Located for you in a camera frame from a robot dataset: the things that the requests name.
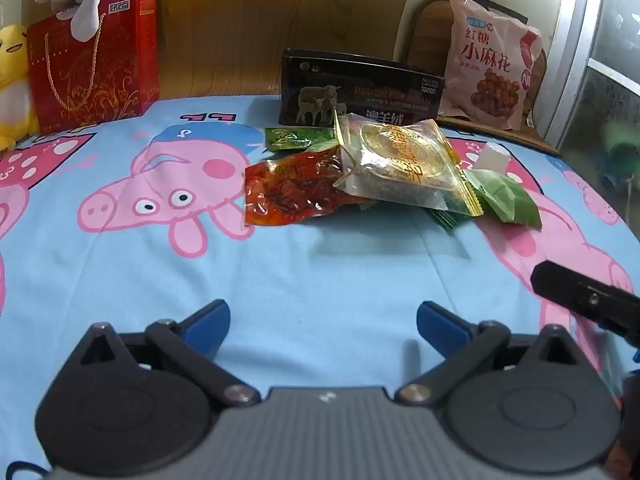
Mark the wooden wall panel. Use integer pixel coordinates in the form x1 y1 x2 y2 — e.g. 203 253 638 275
145 0 443 102

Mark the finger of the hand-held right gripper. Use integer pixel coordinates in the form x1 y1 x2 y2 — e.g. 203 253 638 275
530 260 640 348

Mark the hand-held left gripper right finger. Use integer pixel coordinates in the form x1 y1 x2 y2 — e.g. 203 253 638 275
395 301 598 407

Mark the blue pig printed blanket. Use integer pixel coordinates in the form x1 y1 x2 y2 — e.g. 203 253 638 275
0 94 640 480

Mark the light green snack packet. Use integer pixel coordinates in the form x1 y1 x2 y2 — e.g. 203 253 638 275
462 167 543 232

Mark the yellow plush duck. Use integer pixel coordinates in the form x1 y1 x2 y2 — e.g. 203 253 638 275
0 24 40 153

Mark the black tape strip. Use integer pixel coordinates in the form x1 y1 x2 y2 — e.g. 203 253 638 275
440 0 531 23

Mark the large pink snack bag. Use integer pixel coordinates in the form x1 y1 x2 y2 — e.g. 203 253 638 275
442 0 543 128

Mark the small pale snack packet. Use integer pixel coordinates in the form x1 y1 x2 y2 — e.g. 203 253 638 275
471 141 512 172

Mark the wooden chair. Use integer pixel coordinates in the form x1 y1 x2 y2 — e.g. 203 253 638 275
392 0 563 157

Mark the black sheep print box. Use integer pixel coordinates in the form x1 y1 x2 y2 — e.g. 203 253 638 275
279 49 446 126

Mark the clear gold mooncake packet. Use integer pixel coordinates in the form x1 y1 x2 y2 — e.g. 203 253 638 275
332 112 485 218

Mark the grey sliding glass door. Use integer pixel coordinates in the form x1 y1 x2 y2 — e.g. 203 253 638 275
542 0 640 241

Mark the blurry green object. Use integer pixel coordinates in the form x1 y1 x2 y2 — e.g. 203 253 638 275
600 120 640 191

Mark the green yellow print packet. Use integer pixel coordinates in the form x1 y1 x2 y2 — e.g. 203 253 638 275
264 126 337 153

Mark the red spicy snack packet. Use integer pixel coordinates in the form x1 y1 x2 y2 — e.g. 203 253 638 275
244 147 371 228

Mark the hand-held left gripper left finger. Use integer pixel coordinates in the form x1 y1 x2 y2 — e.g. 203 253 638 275
70 299 262 407

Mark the red gift bag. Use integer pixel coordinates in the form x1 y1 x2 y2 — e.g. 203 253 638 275
26 0 160 135

